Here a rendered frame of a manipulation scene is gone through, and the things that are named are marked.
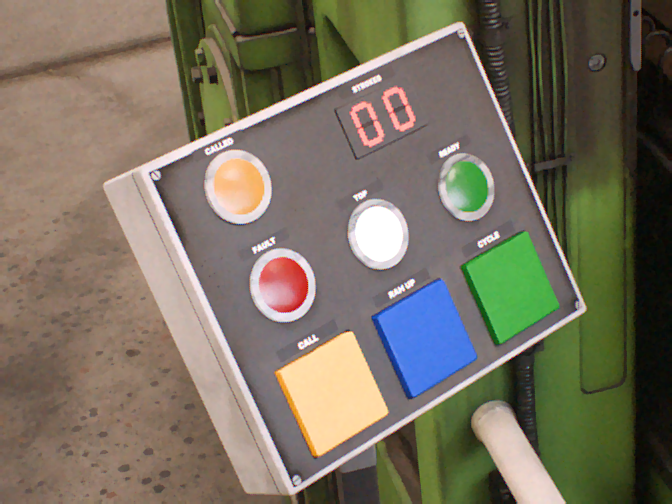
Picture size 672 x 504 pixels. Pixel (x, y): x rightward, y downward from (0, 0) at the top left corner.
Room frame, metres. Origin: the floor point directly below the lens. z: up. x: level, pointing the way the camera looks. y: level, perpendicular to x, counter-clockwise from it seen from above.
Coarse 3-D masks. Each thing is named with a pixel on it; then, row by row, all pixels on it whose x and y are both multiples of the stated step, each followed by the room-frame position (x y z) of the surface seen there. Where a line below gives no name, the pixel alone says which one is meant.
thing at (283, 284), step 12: (276, 264) 1.01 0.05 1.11; (288, 264) 1.01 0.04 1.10; (264, 276) 1.00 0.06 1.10; (276, 276) 1.00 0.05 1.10; (288, 276) 1.00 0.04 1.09; (300, 276) 1.01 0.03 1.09; (264, 288) 0.99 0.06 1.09; (276, 288) 0.99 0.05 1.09; (288, 288) 1.00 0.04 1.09; (300, 288) 1.00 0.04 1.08; (264, 300) 0.99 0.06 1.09; (276, 300) 0.99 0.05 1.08; (288, 300) 0.99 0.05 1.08; (300, 300) 1.00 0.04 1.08; (288, 312) 0.99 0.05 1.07
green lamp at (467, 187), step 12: (456, 168) 1.12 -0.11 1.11; (468, 168) 1.13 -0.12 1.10; (480, 168) 1.13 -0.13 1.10; (456, 180) 1.12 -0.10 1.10; (468, 180) 1.12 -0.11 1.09; (480, 180) 1.13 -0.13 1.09; (456, 192) 1.11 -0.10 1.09; (468, 192) 1.11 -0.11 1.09; (480, 192) 1.12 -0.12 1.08; (456, 204) 1.10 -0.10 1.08; (468, 204) 1.11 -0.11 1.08; (480, 204) 1.11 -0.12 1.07
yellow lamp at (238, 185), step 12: (228, 168) 1.04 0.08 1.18; (240, 168) 1.04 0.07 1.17; (252, 168) 1.05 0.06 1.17; (216, 180) 1.03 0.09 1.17; (228, 180) 1.03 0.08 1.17; (240, 180) 1.04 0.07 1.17; (252, 180) 1.04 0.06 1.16; (216, 192) 1.02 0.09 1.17; (228, 192) 1.03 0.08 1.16; (240, 192) 1.03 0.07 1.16; (252, 192) 1.03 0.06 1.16; (228, 204) 1.02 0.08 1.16; (240, 204) 1.02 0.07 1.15; (252, 204) 1.03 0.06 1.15
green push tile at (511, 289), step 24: (504, 240) 1.11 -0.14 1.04; (528, 240) 1.11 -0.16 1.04; (480, 264) 1.07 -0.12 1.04; (504, 264) 1.08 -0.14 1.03; (528, 264) 1.09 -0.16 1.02; (480, 288) 1.06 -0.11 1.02; (504, 288) 1.07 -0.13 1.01; (528, 288) 1.08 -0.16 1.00; (480, 312) 1.06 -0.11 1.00; (504, 312) 1.06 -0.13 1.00; (528, 312) 1.07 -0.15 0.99; (552, 312) 1.08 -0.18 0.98; (504, 336) 1.04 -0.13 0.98
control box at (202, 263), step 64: (384, 64) 1.15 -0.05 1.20; (448, 64) 1.18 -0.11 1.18; (256, 128) 1.07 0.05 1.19; (320, 128) 1.09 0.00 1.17; (384, 128) 1.12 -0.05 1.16; (448, 128) 1.14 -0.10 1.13; (128, 192) 1.03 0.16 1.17; (192, 192) 1.02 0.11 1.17; (320, 192) 1.06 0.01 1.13; (384, 192) 1.08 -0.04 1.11; (512, 192) 1.14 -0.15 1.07; (192, 256) 0.99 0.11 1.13; (256, 256) 1.01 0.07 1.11; (320, 256) 1.03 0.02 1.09; (448, 256) 1.07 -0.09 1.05; (192, 320) 0.98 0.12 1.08; (256, 320) 0.98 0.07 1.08; (320, 320) 1.00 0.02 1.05; (256, 384) 0.94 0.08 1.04; (384, 384) 0.98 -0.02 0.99; (448, 384) 1.01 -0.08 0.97; (256, 448) 0.93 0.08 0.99
